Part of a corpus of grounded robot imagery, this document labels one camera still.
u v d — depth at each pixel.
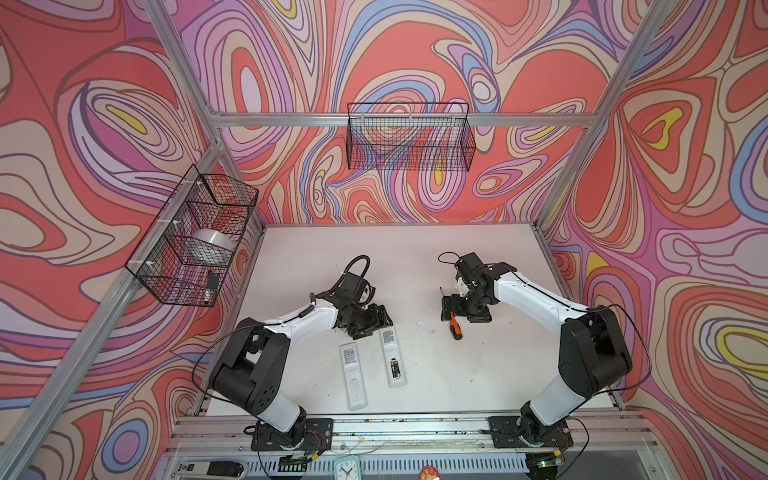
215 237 0.74
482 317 0.78
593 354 0.45
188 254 0.72
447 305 0.80
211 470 0.66
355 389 0.80
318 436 0.72
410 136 0.96
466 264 0.73
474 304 0.74
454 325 0.91
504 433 0.73
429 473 0.69
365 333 0.81
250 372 0.44
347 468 0.68
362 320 0.76
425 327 0.93
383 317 0.81
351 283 0.74
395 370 0.82
